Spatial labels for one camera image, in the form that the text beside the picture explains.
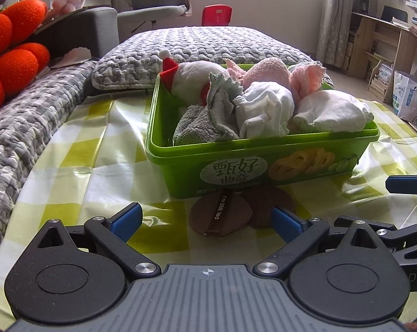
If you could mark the green plastic storage box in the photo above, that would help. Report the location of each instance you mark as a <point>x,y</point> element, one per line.
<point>197,169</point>

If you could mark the grey green towel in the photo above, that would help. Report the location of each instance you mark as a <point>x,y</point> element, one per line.
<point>214,122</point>

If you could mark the white red santa plush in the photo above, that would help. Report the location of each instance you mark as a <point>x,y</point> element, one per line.
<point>188,81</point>

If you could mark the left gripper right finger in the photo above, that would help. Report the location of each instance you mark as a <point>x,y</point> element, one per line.
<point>302,238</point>

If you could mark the wooden desk with shelves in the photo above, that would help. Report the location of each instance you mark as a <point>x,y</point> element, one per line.
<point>382,39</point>

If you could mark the grey patterned curtain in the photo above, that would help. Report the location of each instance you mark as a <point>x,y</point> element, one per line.
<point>334,31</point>

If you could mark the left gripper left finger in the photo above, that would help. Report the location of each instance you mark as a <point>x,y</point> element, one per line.
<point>110,236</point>

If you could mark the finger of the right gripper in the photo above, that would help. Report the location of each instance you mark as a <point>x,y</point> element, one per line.
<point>402,184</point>

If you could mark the yellow white checkered tablecloth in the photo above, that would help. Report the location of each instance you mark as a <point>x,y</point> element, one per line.
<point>95,165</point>

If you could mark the white paper scrap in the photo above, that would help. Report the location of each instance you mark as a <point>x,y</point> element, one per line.
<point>75,56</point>

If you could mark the white cloth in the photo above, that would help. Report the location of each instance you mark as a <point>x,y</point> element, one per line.
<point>331,111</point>
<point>264,110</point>

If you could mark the red plastic stool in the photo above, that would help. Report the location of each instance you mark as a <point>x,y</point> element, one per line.
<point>216,15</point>

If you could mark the white printed paper bag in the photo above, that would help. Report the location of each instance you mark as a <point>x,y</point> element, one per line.
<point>404,97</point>

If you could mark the grey sofa with quilted cover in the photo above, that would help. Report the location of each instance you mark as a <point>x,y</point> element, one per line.
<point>29,121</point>

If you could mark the pink plush toy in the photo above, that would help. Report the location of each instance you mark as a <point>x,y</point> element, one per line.
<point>62,7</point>

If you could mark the orange carrot plush pillow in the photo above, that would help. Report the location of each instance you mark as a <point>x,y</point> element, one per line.
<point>20,60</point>

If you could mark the grey quilted ottoman cushion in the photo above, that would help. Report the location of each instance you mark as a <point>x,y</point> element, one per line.
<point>135,63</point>

